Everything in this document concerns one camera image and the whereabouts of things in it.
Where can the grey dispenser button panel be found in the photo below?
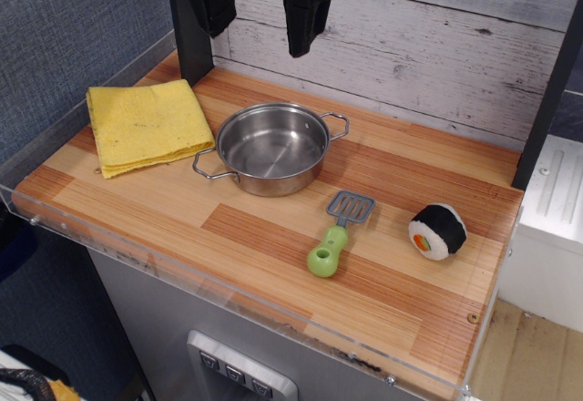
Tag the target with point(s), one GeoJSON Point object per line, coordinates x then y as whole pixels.
{"type": "Point", "coordinates": [212, 355]}

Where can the green handled grey spatula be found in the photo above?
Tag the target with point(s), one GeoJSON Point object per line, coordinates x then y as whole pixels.
{"type": "Point", "coordinates": [346, 207]}

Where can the dark left vertical post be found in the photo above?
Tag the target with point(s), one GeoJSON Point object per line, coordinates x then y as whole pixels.
{"type": "Point", "coordinates": [193, 44]}

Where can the yellow folded cloth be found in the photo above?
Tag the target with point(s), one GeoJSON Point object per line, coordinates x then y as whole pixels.
{"type": "Point", "coordinates": [137, 127]}

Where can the dark right vertical post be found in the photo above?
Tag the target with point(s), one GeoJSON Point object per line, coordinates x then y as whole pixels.
{"type": "Point", "coordinates": [556, 85]}

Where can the stainless steel pot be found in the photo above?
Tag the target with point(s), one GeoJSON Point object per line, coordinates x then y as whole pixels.
{"type": "Point", "coordinates": [274, 149]}

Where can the white appliance with grooves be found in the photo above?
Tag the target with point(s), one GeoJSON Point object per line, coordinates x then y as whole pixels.
{"type": "Point", "coordinates": [543, 271]}

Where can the clear acrylic table guard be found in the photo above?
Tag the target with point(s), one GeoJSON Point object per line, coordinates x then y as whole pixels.
{"type": "Point", "coordinates": [181, 253]}

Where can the plush sushi roll toy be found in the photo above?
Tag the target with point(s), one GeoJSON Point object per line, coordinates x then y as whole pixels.
{"type": "Point", "coordinates": [437, 231]}

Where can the dark vertical post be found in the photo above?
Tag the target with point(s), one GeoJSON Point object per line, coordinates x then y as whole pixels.
{"type": "Point", "coordinates": [556, 85]}
{"type": "Point", "coordinates": [193, 44]}

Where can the yellow black object bottom left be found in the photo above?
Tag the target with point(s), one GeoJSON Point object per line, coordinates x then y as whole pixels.
{"type": "Point", "coordinates": [32, 385]}

